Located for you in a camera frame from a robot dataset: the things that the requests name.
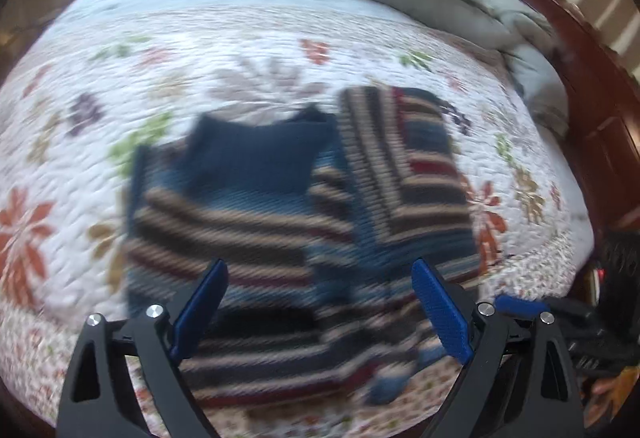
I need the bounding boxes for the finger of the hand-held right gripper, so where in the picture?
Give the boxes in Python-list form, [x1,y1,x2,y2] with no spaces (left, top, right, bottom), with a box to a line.
[494,294,549,319]

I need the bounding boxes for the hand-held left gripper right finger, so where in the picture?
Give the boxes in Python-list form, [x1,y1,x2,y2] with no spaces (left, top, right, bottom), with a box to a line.
[410,257,587,438]

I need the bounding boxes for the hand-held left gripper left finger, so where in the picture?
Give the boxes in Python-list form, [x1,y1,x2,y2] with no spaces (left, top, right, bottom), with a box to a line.
[56,258,230,438]

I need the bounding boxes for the striped knit sweater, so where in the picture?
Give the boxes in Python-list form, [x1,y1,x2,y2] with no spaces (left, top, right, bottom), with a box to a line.
[120,86,482,411]

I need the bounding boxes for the wooden headboard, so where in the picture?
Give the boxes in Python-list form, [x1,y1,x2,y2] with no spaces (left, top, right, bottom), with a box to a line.
[460,0,640,239]

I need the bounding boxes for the floral quilted bedspread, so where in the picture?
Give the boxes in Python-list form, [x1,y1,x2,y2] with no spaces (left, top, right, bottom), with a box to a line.
[0,0,597,438]

